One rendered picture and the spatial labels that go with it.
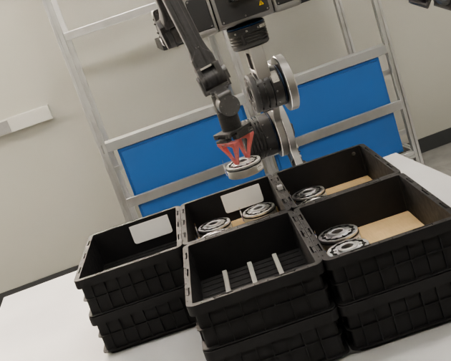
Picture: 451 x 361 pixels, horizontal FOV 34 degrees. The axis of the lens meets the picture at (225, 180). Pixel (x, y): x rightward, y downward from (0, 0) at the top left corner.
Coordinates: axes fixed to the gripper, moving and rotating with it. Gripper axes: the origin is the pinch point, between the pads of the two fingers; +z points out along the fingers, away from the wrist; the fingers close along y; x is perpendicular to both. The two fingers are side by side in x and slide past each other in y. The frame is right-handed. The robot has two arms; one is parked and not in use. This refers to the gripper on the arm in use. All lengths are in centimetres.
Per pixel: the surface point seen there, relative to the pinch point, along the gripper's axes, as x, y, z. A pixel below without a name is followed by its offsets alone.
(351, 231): -36.7, -8.4, 18.1
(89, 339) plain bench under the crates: 36, -46, 35
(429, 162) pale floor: 101, 270, 110
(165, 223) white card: 31.7, -8.8, 16.4
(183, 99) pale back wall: 210, 179, 20
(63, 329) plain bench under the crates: 53, -43, 36
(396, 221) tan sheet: -42.2, 3.3, 21.1
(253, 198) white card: 12.0, 11.7, 17.7
